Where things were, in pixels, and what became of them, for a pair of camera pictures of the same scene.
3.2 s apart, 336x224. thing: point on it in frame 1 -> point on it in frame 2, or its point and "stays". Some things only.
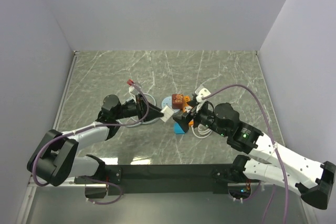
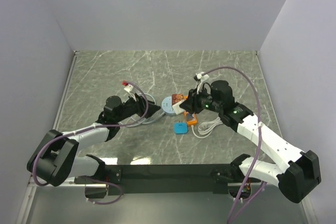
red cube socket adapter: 177,101 stays
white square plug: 167,112 -> 177,108
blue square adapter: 177,129 stays
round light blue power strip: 168,101 stays
